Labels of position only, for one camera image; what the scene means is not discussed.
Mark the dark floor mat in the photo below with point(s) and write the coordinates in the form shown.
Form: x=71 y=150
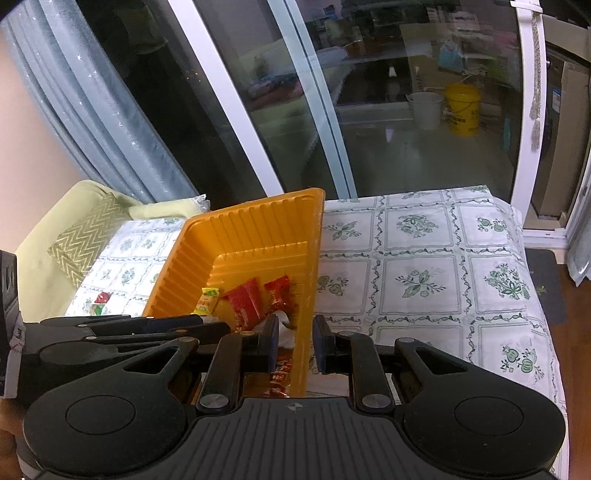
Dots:
x=547 y=286

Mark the white plastic bucket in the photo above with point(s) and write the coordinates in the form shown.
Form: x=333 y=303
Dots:
x=425 y=110

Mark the red foil wrapped candy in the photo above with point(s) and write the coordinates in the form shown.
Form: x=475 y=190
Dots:
x=99 y=309

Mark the red patterned twisted candy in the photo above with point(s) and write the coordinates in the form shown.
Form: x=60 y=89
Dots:
x=279 y=290

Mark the brown cardboard box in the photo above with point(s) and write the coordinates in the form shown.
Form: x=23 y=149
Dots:
x=568 y=115

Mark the silver beaded tassel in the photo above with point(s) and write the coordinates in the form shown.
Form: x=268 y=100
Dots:
x=535 y=92

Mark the yellow plastic bucket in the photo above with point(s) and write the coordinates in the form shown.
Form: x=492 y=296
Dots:
x=461 y=110

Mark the pale green sofa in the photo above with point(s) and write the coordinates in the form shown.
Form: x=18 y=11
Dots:
x=41 y=258

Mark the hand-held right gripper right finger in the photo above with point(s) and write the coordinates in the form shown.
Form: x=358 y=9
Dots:
x=322 y=346

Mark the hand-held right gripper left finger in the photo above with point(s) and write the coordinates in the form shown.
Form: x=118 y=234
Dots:
x=272 y=346

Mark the red gold foil candy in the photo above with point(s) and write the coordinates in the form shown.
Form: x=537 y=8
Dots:
x=281 y=376

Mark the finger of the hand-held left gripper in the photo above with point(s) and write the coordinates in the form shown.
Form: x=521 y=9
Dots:
x=203 y=331
x=138 y=322

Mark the orange ribbed plastic tray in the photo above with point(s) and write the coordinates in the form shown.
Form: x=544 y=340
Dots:
x=258 y=226

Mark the yellow candy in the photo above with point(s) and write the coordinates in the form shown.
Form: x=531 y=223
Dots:
x=207 y=300

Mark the large red snack packet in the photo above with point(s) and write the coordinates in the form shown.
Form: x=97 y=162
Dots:
x=244 y=302

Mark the green zigzag cushion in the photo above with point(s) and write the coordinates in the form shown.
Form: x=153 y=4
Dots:
x=83 y=235

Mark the white framed glass sliding door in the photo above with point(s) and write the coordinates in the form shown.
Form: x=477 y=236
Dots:
x=231 y=92

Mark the grey blue curtain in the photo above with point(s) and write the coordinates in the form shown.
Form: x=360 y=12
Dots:
x=92 y=115
x=581 y=240

